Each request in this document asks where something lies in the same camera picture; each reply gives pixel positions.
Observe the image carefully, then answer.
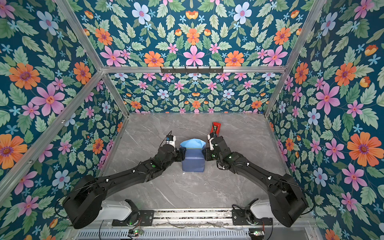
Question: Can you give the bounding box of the red tape dispenser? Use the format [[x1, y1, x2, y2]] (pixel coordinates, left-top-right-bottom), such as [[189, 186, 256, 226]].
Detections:
[[210, 122, 221, 137]]

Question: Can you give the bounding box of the black hook rail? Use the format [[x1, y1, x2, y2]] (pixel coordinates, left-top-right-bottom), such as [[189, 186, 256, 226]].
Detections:
[[160, 67, 224, 74]]

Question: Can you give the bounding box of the aluminium corner frame post right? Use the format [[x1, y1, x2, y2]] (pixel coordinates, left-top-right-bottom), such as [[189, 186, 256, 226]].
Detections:
[[264, 0, 327, 119]]

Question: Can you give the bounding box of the aluminium left side bar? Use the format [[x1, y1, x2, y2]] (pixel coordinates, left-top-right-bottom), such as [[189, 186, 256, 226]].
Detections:
[[1, 71, 104, 205]]

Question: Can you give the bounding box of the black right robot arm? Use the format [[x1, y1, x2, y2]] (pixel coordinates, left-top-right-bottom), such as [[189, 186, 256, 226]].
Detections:
[[206, 136, 309, 227]]

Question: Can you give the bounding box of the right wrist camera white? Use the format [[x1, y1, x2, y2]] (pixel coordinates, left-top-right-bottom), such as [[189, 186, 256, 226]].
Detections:
[[208, 134, 216, 151]]

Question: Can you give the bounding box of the aluminium corner frame post left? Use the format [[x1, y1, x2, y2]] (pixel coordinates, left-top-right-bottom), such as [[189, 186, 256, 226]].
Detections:
[[56, 1, 129, 118]]

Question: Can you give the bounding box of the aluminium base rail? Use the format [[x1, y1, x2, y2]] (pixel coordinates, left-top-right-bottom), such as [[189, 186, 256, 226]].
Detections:
[[71, 208, 316, 229]]

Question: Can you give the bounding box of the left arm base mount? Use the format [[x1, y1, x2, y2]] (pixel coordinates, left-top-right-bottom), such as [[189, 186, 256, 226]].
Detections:
[[112, 199, 155, 227]]

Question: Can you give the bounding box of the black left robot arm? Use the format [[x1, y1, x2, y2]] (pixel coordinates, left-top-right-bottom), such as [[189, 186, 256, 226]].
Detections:
[[63, 144, 186, 229]]

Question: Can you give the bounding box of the white vented cable duct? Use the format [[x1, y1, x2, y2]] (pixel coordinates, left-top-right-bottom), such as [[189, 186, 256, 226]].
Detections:
[[76, 229, 251, 240]]

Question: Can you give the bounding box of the aluminium horizontal back bar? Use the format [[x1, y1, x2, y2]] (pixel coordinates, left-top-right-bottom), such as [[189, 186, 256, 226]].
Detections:
[[102, 66, 286, 74]]

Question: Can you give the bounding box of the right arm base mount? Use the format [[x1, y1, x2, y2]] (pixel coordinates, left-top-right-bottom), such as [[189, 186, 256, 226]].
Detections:
[[232, 199, 274, 226]]

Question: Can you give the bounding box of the aluminium corner frame post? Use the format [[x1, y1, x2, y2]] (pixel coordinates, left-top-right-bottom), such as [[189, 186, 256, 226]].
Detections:
[[56, 1, 129, 118], [264, 0, 327, 119]]

